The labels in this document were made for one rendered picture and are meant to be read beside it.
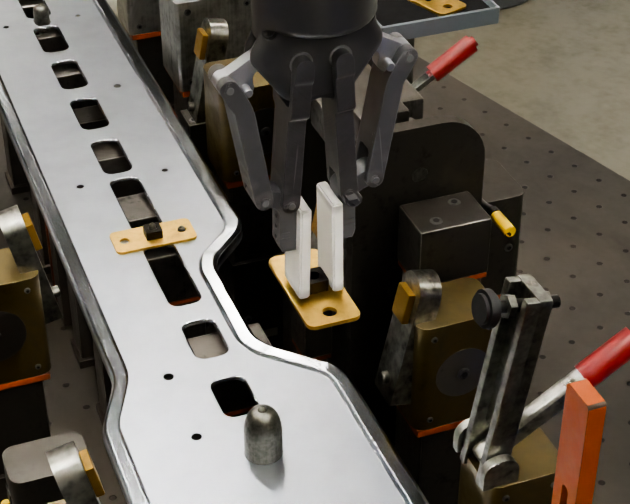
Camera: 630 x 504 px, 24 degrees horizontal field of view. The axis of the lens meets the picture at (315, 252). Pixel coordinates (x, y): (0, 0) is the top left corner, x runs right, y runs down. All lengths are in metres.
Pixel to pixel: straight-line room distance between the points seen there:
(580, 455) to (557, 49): 3.12
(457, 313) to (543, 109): 2.53
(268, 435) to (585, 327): 0.76
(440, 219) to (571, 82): 2.64
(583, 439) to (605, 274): 0.98
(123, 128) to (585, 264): 0.67
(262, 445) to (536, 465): 0.22
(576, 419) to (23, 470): 0.49
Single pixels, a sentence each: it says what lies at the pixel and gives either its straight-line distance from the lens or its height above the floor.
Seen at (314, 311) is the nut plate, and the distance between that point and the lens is 0.96.
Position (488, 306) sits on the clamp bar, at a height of 1.21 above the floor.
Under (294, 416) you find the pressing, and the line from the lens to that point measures 1.26.
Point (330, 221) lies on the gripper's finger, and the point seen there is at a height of 1.31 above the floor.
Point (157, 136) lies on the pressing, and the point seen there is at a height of 1.00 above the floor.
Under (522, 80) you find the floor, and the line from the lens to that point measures 3.91.
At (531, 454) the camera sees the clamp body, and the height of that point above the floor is 1.05.
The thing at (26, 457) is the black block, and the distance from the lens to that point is 1.27.
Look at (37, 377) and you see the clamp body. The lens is 1.44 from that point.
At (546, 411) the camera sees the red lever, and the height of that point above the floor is 1.10.
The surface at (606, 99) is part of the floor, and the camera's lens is 3.86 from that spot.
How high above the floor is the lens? 1.84
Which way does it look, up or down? 35 degrees down
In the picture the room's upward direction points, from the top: straight up
